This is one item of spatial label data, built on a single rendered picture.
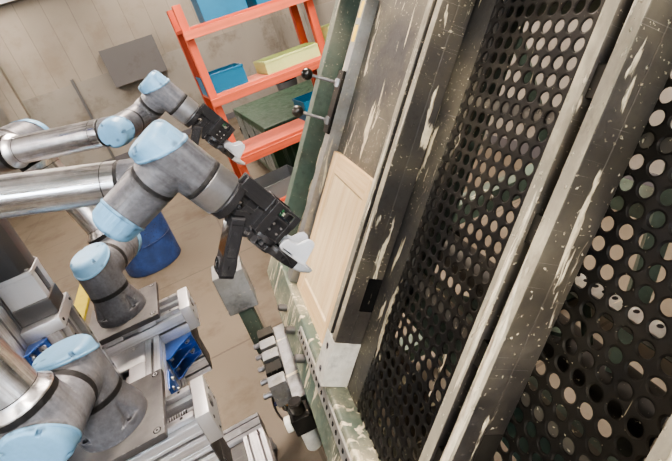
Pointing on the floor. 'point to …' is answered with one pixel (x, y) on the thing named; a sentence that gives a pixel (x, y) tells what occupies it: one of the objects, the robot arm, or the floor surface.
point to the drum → (154, 249)
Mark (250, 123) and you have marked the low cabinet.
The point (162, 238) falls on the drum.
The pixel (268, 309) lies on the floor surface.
